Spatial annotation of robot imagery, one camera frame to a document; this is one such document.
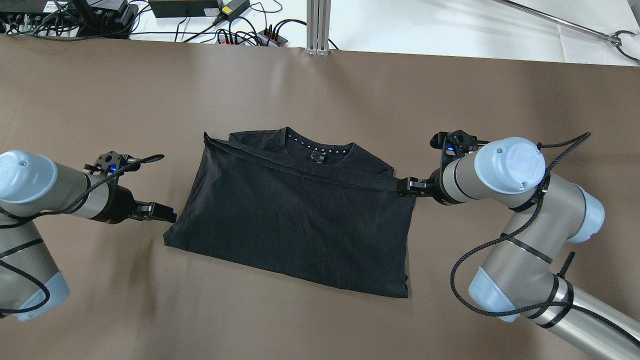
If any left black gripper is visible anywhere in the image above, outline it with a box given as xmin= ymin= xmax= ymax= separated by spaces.
xmin=102 ymin=186 xmax=178 ymax=224

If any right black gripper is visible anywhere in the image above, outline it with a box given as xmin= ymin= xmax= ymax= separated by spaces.
xmin=397 ymin=169 xmax=453 ymax=206

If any black graphic t-shirt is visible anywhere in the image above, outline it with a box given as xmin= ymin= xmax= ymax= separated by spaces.
xmin=163 ymin=127 xmax=415 ymax=298

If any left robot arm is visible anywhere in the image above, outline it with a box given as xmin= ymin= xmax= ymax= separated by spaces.
xmin=0 ymin=150 xmax=178 ymax=322

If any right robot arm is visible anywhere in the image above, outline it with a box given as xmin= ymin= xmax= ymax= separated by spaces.
xmin=397 ymin=130 xmax=639 ymax=360

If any black power adapter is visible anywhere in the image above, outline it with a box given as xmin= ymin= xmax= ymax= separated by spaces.
xmin=220 ymin=0 xmax=250 ymax=18

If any metal grabber rod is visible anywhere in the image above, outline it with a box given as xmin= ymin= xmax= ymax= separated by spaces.
xmin=494 ymin=0 xmax=639 ymax=64

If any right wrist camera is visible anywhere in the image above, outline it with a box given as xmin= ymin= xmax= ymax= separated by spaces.
xmin=429 ymin=130 xmax=489 ymax=159

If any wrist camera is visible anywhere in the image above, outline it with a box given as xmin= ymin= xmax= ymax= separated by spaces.
xmin=429 ymin=130 xmax=489 ymax=159
xmin=83 ymin=151 xmax=138 ymax=176

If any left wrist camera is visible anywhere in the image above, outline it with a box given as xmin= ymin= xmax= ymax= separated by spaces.
xmin=83 ymin=151 xmax=138 ymax=176

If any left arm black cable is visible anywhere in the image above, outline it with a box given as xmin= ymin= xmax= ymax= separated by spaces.
xmin=0 ymin=154 xmax=166 ymax=321

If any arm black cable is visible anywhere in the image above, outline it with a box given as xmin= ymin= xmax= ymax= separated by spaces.
xmin=0 ymin=154 xmax=166 ymax=321
xmin=450 ymin=132 xmax=640 ymax=333

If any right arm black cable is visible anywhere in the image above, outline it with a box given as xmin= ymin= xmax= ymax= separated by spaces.
xmin=450 ymin=132 xmax=640 ymax=333

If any aluminium frame post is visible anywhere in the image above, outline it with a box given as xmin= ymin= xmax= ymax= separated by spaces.
xmin=306 ymin=0 xmax=331 ymax=57

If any black network switch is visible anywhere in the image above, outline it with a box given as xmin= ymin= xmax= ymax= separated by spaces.
xmin=148 ymin=0 xmax=224 ymax=19

